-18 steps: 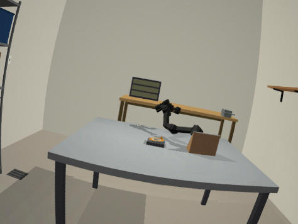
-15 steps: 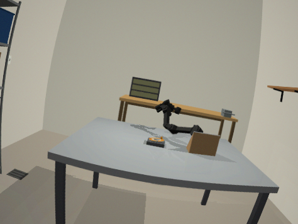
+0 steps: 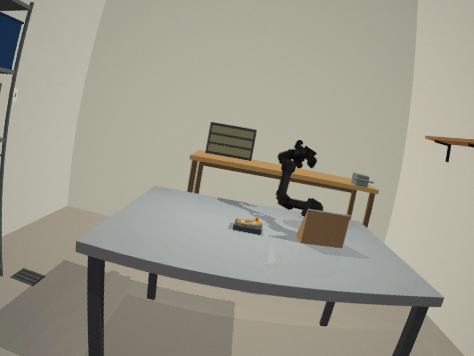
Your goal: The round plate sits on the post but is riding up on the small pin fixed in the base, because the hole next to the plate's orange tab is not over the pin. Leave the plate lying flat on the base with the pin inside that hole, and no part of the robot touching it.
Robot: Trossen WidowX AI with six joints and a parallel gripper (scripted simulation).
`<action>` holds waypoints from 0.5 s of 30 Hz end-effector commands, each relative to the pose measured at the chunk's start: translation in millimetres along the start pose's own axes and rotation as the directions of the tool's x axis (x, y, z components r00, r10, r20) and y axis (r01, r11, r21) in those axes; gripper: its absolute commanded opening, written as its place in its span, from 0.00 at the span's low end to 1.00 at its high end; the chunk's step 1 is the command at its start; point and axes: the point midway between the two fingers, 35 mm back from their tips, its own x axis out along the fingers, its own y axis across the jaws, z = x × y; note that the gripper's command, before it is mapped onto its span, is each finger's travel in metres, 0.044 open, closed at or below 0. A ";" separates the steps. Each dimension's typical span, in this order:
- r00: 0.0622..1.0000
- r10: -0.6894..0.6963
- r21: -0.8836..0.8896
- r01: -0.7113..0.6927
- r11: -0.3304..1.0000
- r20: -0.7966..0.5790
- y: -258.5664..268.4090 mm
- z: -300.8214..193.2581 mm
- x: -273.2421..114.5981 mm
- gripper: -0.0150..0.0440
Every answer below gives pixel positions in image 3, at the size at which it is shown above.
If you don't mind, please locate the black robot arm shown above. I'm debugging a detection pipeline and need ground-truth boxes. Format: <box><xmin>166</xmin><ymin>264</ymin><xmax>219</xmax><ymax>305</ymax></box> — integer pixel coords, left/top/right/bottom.
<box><xmin>276</xmin><ymin>149</ymin><xmax>323</xmax><ymax>217</ymax></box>

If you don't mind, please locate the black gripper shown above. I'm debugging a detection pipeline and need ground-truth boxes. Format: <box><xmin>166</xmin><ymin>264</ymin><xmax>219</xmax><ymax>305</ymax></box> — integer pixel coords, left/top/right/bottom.
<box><xmin>295</xmin><ymin>140</ymin><xmax>317</xmax><ymax>168</ymax></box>

